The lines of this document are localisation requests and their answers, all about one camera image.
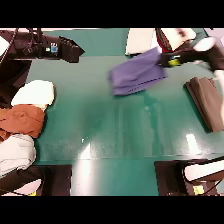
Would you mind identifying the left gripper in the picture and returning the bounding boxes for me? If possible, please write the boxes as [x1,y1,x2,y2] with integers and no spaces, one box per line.
[58,35,86,64]

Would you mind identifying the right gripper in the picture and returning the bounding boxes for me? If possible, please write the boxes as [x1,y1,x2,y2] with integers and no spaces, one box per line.
[158,49,183,68]

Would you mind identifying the purple T-shirt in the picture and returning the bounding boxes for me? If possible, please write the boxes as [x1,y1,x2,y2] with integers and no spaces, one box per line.
[108,46,168,97]

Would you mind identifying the white folded garment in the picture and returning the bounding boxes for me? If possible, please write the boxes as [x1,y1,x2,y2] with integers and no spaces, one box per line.
[125,28,162,57]

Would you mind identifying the brown folded garment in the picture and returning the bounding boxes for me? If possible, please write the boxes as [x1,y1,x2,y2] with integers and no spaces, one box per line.
[184,76,224,134]

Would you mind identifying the cream garment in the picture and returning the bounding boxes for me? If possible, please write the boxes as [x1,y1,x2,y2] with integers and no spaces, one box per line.
[10,79,56,112]

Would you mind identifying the orange garment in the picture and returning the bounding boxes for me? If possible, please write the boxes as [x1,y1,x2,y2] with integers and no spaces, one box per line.
[0,103,46,143]

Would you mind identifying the light grey garment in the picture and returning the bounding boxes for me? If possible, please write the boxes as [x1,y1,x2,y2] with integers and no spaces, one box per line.
[0,133,38,180]

